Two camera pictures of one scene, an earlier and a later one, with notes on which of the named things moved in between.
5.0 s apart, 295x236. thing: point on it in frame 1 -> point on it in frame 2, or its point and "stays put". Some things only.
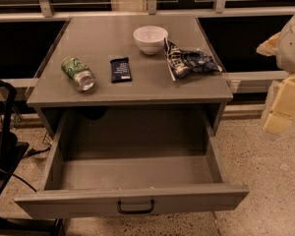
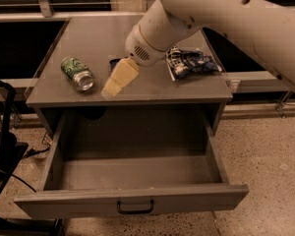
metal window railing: x=215 y=3 stays put
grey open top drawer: x=120 y=160 stays put
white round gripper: x=293 y=48 -> x=142 y=50
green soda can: x=80 y=73 stays put
